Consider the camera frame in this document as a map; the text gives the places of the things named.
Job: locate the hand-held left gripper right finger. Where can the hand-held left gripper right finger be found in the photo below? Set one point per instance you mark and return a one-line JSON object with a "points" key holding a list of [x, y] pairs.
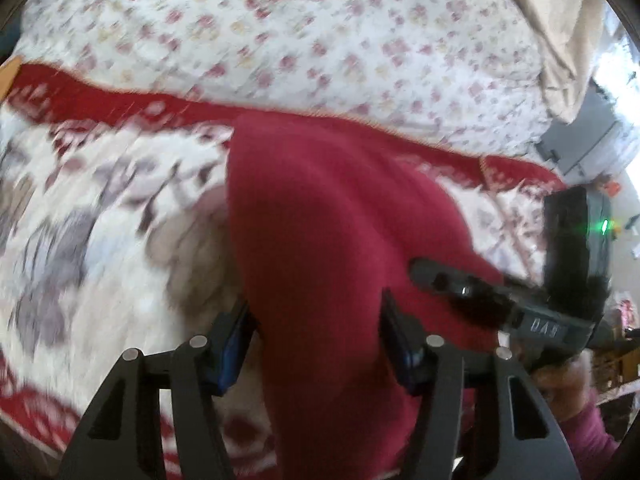
{"points": [[400, 352]]}

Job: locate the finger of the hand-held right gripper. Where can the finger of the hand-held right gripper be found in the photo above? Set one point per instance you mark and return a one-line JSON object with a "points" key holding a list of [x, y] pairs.
{"points": [[465, 292]]}

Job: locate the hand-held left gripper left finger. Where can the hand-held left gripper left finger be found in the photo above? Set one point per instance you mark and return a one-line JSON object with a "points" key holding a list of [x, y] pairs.
{"points": [[231, 352]]}

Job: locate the red knit garment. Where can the red knit garment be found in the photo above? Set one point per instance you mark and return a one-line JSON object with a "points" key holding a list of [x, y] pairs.
{"points": [[325, 235]]}

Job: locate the person's right forearm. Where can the person's right forearm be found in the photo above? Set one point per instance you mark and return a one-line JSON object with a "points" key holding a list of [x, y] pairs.
{"points": [[590, 435]]}

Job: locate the person's right hand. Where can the person's right hand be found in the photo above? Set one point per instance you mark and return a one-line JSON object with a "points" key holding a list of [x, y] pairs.
{"points": [[567, 387]]}

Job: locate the wooden furniture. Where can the wooden furniture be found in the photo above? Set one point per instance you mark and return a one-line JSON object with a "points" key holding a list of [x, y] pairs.
{"points": [[620, 360]]}

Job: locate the grey appliance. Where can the grey appliance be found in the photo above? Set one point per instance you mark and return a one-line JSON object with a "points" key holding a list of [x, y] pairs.
{"points": [[585, 135]]}

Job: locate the red and white printed blanket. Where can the red and white printed blanket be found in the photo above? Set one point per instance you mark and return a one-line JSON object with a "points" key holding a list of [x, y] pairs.
{"points": [[100, 240]]}

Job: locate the beige cloth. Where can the beige cloth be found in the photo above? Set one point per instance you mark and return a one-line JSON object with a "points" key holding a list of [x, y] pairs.
{"points": [[560, 35]]}

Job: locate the white floral bed sheet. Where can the white floral bed sheet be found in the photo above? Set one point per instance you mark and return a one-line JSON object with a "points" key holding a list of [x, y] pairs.
{"points": [[300, 35]]}

